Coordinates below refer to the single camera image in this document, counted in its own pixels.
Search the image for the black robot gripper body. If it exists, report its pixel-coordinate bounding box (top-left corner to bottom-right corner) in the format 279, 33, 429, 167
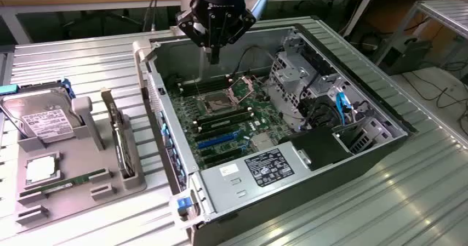
189, 0, 247, 48

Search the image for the graphics card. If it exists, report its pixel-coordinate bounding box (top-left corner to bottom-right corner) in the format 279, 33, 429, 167
99, 85, 137, 179

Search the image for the grey metal panel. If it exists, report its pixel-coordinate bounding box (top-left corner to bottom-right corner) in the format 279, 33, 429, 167
245, 0, 271, 21

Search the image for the silver disk bay cage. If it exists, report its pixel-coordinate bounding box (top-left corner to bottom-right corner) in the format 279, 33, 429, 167
267, 50, 342, 126

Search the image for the black office chair base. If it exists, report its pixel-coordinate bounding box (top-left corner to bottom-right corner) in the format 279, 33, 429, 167
62, 9, 143, 30

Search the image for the metal socket cover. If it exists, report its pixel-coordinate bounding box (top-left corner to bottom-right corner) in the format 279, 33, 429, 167
225, 75, 253, 104

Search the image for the CPU socket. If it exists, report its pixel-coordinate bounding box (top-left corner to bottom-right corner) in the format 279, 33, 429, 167
202, 92, 237, 114

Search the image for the green motherboard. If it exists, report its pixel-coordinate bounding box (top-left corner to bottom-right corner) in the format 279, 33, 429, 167
165, 75, 293, 170

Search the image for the installed RAM stick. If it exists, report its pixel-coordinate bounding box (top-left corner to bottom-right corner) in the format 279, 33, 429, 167
194, 117, 235, 132
191, 107, 253, 124

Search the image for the long black expansion slot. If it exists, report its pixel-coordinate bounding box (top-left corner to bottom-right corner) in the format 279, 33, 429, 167
199, 147, 242, 163
193, 127, 238, 142
202, 155, 243, 170

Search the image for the blue disk caddy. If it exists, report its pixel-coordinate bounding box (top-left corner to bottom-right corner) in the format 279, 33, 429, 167
0, 77, 77, 100

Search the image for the blue expansion slot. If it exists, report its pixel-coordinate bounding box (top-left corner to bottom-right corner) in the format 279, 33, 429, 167
197, 135, 241, 150

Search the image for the black box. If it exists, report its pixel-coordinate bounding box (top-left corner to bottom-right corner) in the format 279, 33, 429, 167
385, 37, 433, 76

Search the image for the silver hard disk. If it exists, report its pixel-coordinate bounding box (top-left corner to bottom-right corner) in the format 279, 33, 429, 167
0, 88, 83, 144

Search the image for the metal slat side table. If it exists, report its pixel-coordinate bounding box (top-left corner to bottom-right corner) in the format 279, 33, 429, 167
403, 0, 468, 69

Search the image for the grey power supply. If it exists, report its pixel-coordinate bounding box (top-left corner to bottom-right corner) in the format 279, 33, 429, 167
198, 144, 311, 214

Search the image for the open PC case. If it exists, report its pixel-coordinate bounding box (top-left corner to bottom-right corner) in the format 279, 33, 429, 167
131, 23, 418, 246

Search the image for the blue case latch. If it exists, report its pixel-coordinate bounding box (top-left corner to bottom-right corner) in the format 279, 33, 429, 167
175, 197, 191, 212

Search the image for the CPU chip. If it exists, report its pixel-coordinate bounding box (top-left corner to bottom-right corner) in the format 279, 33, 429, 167
23, 157, 61, 187

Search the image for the green RAM stick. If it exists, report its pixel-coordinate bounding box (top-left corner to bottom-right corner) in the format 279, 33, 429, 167
19, 171, 106, 198

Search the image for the grey parts rack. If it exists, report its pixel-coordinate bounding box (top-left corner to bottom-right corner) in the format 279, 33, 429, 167
13, 95, 147, 226

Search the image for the black wire bundle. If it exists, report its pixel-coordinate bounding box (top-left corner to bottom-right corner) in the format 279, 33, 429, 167
297, 95, 337, 129

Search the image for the blue SATA wire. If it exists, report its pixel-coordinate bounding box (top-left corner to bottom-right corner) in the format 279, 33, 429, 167
334, 91, 350, 127

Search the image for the black plastic air duct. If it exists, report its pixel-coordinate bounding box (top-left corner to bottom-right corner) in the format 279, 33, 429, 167
277, 127, 353, 171

